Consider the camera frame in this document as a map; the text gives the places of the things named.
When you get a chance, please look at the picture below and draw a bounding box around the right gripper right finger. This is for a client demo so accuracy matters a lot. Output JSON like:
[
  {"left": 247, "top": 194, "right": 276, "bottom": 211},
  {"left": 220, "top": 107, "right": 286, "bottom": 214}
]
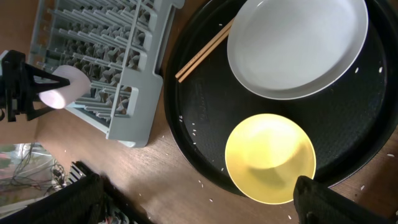
[{"left": 294, "top": 175, "right": 395, "bottom": 224}]

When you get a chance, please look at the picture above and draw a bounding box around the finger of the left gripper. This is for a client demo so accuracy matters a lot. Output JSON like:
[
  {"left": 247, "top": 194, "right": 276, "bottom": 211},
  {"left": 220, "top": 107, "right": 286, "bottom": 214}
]
[
  {"left": 1, "top": 93, "right": 53, "bottom": 122},
  {"left": 1, "top": 50, "right": 70, "bottom": 93}
]

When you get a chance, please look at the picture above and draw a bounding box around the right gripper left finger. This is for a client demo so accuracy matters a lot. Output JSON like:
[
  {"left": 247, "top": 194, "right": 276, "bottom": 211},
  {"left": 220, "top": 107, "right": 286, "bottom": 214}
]
[{"left": 1, "top": 174, "right": 104, "bottom": 224}]

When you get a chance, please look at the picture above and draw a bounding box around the pink cup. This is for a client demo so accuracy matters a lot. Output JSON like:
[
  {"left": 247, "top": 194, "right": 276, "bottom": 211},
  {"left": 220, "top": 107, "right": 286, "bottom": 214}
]
[{"left": 39, "top": 65, "right": 91, "bottom": 109}]

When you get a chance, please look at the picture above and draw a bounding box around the grey dishwasher rack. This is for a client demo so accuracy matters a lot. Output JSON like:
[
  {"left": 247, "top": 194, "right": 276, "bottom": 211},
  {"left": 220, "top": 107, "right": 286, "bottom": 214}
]
[{"left": 28, "top": 0, "right": 184, "bottom": 147}]

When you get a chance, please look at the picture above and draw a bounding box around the yellow bowl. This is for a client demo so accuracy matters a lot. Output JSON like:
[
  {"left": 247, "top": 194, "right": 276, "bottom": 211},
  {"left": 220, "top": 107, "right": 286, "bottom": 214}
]
[{"left": 224, "top": 113, "right": 317, "bottom": 205}]

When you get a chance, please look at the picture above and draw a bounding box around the round black tray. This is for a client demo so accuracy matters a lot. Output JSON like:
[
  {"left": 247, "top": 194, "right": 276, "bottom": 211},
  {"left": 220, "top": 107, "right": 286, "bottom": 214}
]
[{"left": 164, "top": 0, "right": 397, "bottom": 194}]

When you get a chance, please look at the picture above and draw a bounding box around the grey round plate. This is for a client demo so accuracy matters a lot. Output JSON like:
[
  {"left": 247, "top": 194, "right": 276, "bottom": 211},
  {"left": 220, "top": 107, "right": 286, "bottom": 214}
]
[{"left": 227, "top": 0, "right": 369, "bottom": 100}]

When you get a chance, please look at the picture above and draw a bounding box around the wooden chopstick lower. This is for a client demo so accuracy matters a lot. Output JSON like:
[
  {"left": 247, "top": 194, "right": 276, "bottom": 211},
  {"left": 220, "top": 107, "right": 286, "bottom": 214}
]
[{"left": 178, "top": 29, "right": 230, "bottom": 83}]

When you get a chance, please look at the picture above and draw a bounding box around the wooden chopstick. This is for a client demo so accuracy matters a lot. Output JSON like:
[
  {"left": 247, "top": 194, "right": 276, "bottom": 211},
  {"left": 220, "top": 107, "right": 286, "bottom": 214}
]
[
  {"left": 178, "top": 29, "right": 230, "bottom": 83},
  {"left": 175, "top": 19, "right": 234, "bottom": 80}
]

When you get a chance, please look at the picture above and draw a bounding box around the wooden chopstick upper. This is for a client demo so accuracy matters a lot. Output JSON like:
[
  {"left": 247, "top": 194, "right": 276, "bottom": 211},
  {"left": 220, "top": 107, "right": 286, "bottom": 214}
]
[{"left": 175, "top": 19, "right": 234, "bottom": 80}]

